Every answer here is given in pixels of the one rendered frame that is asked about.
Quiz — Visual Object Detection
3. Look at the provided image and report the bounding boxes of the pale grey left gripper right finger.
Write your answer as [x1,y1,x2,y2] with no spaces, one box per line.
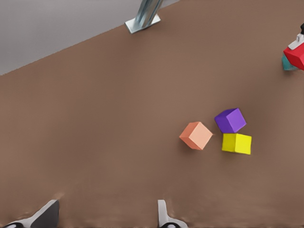
[288,33,304,50]

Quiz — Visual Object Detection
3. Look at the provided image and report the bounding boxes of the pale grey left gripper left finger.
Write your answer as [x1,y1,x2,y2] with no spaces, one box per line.
[1,199,60,228]

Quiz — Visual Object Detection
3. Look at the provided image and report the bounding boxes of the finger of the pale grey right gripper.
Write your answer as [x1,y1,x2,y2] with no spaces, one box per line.
[157,199,189,228]

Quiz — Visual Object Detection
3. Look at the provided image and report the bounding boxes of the red wooden cube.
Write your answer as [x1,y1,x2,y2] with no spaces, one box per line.
[283,42,304,71]

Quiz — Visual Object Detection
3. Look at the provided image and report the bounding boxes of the teal wooden cube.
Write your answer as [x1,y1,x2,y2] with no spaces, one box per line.
[281,54,299,71]

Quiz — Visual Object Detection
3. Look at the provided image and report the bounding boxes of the orange wooden cube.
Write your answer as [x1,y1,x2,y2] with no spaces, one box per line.
[179,121,213,151]

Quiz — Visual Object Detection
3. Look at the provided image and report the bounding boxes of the yellow wooden cube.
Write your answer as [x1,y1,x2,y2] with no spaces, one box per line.
[221,133,252,155]

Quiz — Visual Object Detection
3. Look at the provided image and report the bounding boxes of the purple wooden cube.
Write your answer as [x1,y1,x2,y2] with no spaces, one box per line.
[214,107,247,134]

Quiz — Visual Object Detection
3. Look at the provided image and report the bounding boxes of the silver frame post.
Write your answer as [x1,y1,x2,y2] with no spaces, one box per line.
[124,0,164,34]

